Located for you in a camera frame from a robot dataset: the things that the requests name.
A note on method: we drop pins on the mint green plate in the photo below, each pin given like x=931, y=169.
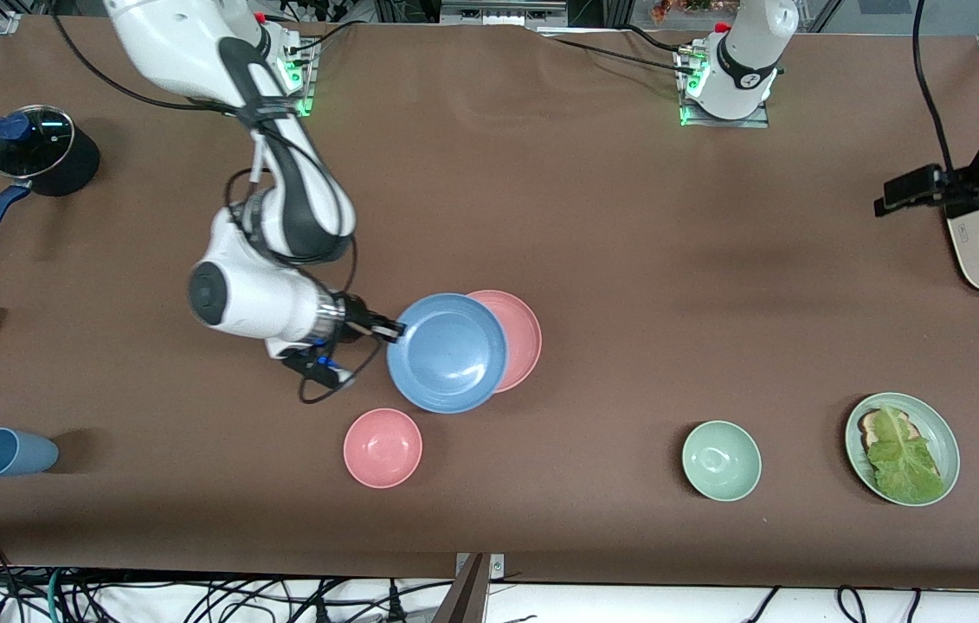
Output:
x=943, y=433

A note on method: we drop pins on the glass lid with blue knob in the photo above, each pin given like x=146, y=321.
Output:
x=30, y=143

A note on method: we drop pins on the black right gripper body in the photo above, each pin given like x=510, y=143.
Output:
x=357, y=315

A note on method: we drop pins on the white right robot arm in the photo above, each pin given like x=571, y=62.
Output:
x=247, y=298

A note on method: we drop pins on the brown table cover cloth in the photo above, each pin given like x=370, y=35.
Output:
x=627, y=216

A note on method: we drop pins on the metal edge bracket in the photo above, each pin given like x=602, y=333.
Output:
x=498, y=567

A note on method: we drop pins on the pink bowl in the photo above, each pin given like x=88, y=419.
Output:
x=383, y=448

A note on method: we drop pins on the orange flower decoration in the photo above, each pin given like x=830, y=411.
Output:
x=692, y=9

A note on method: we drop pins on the green lettuce leaf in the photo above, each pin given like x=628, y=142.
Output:
x=904, y=463

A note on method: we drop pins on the blue plastic cup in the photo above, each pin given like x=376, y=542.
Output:
x=13, y=452

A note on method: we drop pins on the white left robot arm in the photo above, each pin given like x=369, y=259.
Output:
x=749, y=52

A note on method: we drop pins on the dark camera stand post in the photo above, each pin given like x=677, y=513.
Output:
x=465, y=597

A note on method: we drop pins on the blue plate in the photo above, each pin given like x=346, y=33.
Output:
x=447, y=355

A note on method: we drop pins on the mint green bowl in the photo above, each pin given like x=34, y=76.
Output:
x=721, y=460

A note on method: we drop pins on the toasted bread slice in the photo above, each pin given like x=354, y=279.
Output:
x=870, y=426

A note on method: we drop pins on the dark blue saucepan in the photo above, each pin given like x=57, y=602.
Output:
x=82, y=164

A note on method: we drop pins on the pink plate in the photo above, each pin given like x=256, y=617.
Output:
x=524, y=337

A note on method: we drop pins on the grey metal box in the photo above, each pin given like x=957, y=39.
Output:
x=502, y=12

